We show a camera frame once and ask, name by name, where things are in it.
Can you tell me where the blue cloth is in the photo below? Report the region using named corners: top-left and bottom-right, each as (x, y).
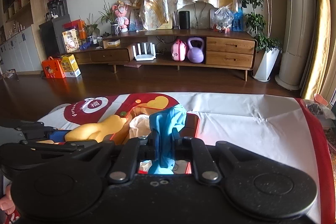
top-left (148, 104), bottom-right (187, 174)

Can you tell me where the yellow rubber duck toy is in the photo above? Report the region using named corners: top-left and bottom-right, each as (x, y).
top-left (64, 115), bottom-right (127, 143)

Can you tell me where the left hand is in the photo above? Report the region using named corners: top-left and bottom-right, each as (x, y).
top-left (0, 184), bottom-right (15, 214)

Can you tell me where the red tin box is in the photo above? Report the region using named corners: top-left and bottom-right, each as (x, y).
top-left (110, 105), bottom-right (199, 173)

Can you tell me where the white cloth in box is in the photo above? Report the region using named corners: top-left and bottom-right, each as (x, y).
top-left (129, 114), bottom-right (151, 139)

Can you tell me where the orange box on floor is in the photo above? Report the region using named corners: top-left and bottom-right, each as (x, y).
top-left (42, 56), bottom-right (66, 79)

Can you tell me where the yellow box on floor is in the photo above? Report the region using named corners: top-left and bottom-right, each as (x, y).
top-left (60, 55), bottom-right (81, 78)

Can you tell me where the white router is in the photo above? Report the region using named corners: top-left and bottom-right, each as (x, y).
top-left (131, 43), bottom-right (157, 61)

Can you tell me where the purple kettlebell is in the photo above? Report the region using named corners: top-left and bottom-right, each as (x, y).
top-left (187, 37), bottom-right (205, 64)

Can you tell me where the cereal box on cabinet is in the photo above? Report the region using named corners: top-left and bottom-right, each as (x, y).
top-left (62, 28), bottom-right (79, 53)

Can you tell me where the black cabinet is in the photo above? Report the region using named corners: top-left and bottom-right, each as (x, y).
top-left (39, 15), bottom-right (71, 58)

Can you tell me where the printed tablecloth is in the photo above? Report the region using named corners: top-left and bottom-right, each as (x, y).
top-left (41, 93), bottom-right (335, 223)

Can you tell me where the wooden TV cabinet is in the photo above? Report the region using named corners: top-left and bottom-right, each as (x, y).
top-left (72, 29), bottom-right (256, 80)

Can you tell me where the white plant pot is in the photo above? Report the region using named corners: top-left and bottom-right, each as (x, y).
top-left (252, 48), bottom-right (280, 83)

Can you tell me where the small potted plant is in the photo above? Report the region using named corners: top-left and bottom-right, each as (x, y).
top-left (99, 1), bottom-right (120, 35)

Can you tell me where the black speaker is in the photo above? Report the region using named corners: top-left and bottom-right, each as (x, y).
top-left (178, 11), bottom-right (190, 30)

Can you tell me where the blue box on cabinet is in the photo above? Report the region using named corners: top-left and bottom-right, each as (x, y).
top-left (232, 7), bottom-right (244, 32)

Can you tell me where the clear plastic bag on cabinet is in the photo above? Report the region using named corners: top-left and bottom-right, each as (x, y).
top-left (214, 6), bottom-right (234, 34)

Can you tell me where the pink doll figure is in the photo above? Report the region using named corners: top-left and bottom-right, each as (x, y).
top-left (112, 0), bottom-right (129, 33)

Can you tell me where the standing air conditioner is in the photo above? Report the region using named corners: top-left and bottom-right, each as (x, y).
top-left (275, 0), bottom-right (315, 90)

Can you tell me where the yellow curtain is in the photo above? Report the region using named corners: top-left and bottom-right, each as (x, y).
top-left (301, 0), bottom-right (331, 100)

